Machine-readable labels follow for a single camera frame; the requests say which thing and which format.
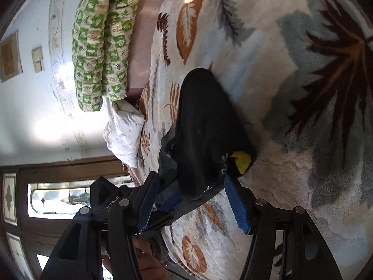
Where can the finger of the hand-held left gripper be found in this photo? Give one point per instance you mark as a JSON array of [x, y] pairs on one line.
[[170, 195], [160, 221]]

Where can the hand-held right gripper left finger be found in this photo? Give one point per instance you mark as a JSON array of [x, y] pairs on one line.
[[145, 207]]

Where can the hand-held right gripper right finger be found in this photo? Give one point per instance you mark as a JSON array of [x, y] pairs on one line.
[[239, 204]]

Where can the black pants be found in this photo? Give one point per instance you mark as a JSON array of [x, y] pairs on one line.
[[209, 128]]

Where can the person's left hand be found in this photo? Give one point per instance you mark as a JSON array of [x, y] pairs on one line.
[[148, 262]]

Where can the white leaf print pillow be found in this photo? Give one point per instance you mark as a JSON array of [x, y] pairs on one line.
[[125, 134]]

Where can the stained glass window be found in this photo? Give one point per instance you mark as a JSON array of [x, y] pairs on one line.
[[43, 198]]

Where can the leaf print fleece blanket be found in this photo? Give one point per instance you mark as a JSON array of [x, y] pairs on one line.
[[291, 108]]

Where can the green patterned folded quilt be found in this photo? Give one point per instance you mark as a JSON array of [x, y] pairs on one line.
[[102, 43]]

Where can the pink bed sheet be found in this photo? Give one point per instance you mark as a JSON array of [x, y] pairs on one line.
[[145, 35]]

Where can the beige wall switch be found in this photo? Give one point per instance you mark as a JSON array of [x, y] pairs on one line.
[[37, 59]]

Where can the wooden wall frame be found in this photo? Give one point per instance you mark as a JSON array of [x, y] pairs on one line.
[[10, 57]]

